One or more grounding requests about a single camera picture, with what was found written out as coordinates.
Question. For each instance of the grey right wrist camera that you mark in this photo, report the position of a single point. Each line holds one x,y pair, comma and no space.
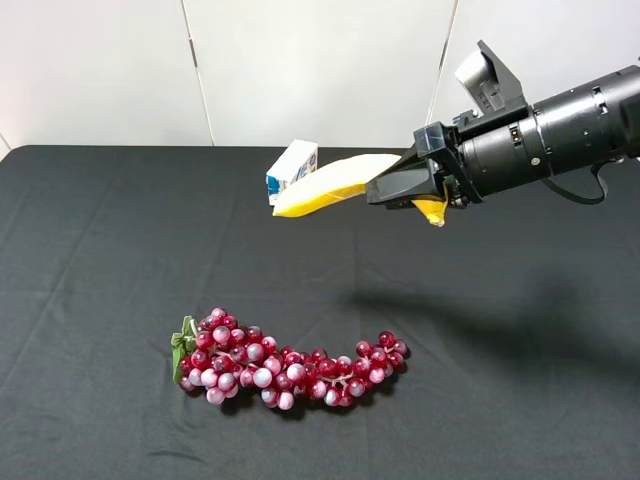
489,82

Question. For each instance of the red grape bunch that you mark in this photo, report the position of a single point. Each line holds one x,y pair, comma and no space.
219,358

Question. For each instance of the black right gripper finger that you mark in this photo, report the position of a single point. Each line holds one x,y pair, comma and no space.
412,177

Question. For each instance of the white blue milk carton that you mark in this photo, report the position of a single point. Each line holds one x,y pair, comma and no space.
299,159

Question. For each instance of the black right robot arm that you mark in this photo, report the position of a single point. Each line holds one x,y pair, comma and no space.
591,125

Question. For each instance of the yellow banana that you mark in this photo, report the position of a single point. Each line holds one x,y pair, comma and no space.
331,184

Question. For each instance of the black tablecloth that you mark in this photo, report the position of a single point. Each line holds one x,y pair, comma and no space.
521,315

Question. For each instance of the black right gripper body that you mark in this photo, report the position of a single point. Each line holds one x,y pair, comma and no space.
509,156

